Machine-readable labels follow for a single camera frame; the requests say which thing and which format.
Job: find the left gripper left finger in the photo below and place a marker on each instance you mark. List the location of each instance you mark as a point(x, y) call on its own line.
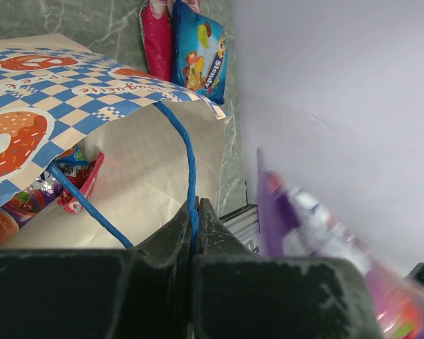
point(99, 293)

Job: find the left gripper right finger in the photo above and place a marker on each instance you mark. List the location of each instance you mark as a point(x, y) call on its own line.
point(238, 294)

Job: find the purple Foxs candy bag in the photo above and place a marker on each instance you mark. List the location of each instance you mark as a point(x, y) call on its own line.
point(292, 222)

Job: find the green orange Foxs candy bag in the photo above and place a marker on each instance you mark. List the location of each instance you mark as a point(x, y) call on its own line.
point(25, 205)

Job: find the blue checkered paper bag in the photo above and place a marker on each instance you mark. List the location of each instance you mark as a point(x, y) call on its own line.
point(162, 143)

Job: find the blue Slendy fruit snack bag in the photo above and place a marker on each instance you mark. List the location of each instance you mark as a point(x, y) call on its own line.
point(190, 28)

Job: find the red REAL chips bag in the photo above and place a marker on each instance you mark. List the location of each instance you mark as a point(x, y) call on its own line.
point(156, 34)

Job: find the red pink candy packet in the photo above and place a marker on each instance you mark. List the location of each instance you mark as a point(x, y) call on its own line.
point(83, 177)

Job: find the small blue snack packet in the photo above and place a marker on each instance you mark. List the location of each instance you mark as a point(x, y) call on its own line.
point(72, 156)

